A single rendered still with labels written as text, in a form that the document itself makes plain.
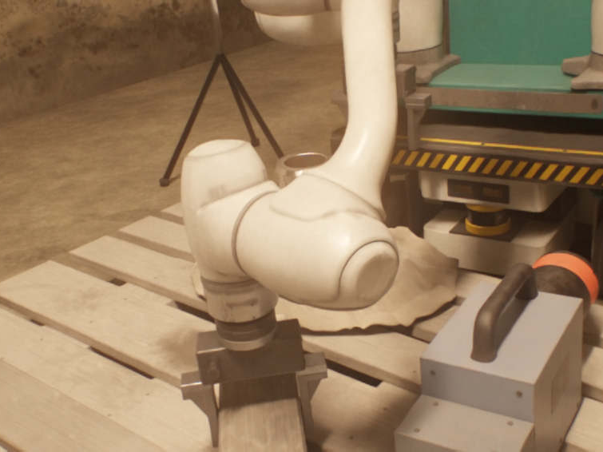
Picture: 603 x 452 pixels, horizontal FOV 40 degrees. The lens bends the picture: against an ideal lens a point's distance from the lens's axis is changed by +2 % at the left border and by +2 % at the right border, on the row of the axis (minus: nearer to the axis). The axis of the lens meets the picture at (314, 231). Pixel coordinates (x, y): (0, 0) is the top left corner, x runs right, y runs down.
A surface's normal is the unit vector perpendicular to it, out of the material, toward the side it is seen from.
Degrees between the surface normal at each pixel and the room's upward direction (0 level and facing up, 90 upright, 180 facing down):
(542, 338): 0
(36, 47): 90
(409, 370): 0
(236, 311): 90
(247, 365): 90
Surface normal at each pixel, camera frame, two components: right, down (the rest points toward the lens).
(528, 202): -0.54, 0.40
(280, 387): -0.11, -0.91
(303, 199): -0.47, -0.55
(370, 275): 0.59, 0.37
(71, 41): 0.75, 0.20
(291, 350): 0.11, 0.40
